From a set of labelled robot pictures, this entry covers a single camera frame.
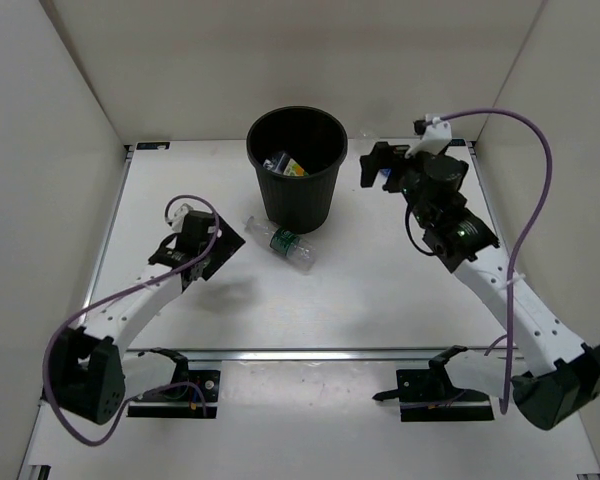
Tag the clear bottle orange label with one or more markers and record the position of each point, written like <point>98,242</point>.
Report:
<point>294,169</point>

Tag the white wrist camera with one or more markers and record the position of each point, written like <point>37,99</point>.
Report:
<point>176,220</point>
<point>434,135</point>

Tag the clear bottle blue label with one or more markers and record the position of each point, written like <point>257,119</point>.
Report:
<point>367,135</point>

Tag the left blue table sticker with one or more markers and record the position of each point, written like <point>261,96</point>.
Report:
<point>150,146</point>

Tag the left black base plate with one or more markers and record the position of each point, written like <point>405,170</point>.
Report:
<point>185,403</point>

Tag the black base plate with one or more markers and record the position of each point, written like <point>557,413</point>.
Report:
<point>185,403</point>
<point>422,397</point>

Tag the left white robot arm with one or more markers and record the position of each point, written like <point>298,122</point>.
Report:
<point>87,369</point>

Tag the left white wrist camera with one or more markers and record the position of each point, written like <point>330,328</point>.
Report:
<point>176,220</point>

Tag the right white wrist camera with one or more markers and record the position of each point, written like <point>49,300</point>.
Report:
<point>434,135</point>

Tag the black plastic waste bin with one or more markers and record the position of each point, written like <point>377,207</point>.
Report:
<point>318,142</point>

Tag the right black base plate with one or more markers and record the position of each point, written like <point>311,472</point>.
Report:
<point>422,397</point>

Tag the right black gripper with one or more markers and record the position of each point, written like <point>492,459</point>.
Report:
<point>382,157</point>

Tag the clear bottle green label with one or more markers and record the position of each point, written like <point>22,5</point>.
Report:
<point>288,245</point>

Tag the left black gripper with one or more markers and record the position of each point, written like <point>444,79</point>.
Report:
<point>227,243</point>

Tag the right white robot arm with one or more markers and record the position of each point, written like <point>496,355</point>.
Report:
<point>560,373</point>

